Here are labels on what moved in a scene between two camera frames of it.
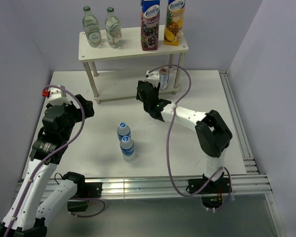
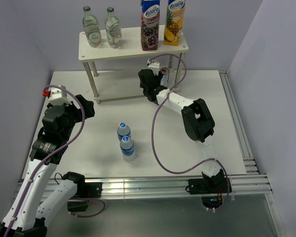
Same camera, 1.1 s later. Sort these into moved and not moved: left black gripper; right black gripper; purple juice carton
Moved: right black gripper
Not moved: left black gripper; purple juice carton
